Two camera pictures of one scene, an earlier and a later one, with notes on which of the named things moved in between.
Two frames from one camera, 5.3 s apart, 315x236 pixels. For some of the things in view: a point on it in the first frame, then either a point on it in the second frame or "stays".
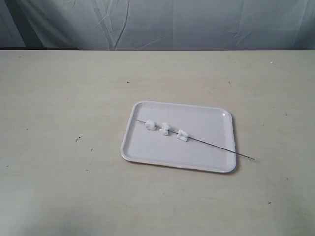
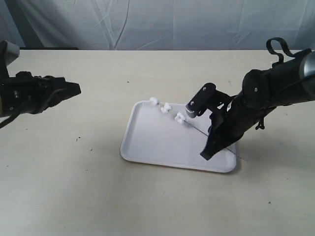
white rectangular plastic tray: x=180 y=135 stays
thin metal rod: x=202 y=141 to x=207 y=135
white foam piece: x=182 y=135 to x=180 y=117
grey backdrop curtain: x=130 y=25 stays
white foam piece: x=165 y=129 to x=166 y=108
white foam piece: x=150 y=125 to x=154 y=101
